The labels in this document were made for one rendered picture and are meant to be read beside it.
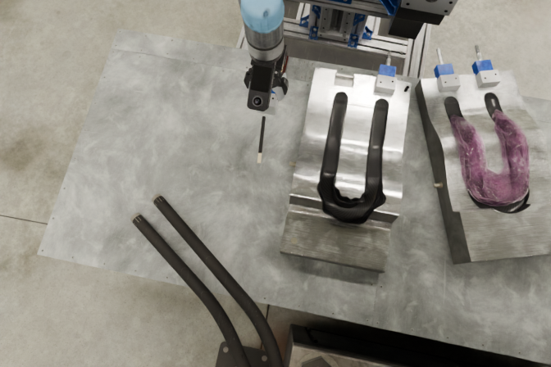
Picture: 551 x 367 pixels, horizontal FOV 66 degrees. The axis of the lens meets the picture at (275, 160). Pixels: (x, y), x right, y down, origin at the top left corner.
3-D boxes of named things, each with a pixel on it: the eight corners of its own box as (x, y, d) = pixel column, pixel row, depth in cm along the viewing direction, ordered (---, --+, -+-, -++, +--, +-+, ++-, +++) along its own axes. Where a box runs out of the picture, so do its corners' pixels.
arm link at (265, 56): (280, 54, 82) (239, 47, 83) (280, 65, 87) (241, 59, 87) (287, 21, 84) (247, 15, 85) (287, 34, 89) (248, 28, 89)
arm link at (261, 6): (277, -29, 74) (289, 11, 72) (278, 11, 85) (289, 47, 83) (233, -20, 74) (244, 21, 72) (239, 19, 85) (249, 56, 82)
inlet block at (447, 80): (426, 55, 122) (432, 44, 117) (443, 53, 122) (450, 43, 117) (435, 96, 119) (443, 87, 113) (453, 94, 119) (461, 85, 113)
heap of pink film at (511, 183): (442, 115, 113) (453, 103, 106) (507, 109, 114) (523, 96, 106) (464, 210, 106) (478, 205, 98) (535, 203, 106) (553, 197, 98)
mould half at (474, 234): (414, 88, 122) (426, 69, 112) (503, 79, 123) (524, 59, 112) (453, 265, 108) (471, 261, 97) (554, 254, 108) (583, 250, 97)
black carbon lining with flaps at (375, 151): (333, 93, 115) (337, 76, 106) (392, 103, 114) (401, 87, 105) (310, 218, 105) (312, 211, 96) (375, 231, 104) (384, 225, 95)
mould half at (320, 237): (313, 82, 124) (316, 57, 111) (403, 97, 122) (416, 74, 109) (280, 252, 110) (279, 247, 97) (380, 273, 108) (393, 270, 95)
